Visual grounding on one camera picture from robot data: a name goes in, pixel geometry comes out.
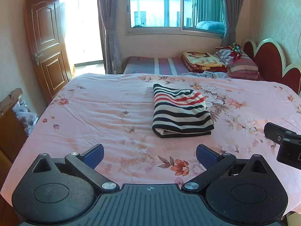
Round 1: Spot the striped knit child sweater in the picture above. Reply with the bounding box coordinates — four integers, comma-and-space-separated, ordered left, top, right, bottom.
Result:
152, 84, 214, 138

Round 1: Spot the pink floral bed sheet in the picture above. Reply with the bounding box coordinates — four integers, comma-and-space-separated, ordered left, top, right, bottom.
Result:
1, 73, 300, 212

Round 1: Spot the patterned cloth bag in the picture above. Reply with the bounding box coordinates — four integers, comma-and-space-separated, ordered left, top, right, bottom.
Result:
12, 99, 38, 136

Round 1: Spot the wooden cabinet at left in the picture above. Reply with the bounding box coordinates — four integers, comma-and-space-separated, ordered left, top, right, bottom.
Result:
0, 88, 29, 226

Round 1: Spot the striped pillow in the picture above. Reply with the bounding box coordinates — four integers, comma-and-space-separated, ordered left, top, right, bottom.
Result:
215, 46, 261, 80

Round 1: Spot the red white bed headboard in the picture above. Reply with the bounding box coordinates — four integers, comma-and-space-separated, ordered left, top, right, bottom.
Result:
242, 38, 300, 95

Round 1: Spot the yellow folded blanket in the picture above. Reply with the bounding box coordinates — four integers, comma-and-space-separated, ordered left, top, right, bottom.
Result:
181, 51, 228, 73

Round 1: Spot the red decorative item on pillow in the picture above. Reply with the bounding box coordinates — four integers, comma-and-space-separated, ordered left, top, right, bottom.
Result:
229, 43, 242, 61

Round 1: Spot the brown wooden door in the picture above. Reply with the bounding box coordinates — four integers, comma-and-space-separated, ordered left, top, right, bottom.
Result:
24, 0, 72, 104

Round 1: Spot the grey right curtain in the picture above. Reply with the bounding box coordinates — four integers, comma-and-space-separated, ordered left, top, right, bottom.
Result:
221, 0, 244, 46

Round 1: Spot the grey curtain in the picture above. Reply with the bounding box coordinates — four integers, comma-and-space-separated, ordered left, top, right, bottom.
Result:
98, 0, 122, 75
221, 0, 244, 46

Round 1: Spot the grey left curtain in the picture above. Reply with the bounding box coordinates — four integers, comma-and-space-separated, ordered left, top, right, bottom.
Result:
98, 0, 122, 75

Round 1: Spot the window with white frame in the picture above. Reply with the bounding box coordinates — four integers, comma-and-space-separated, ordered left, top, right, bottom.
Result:
126, 0, 226, 36

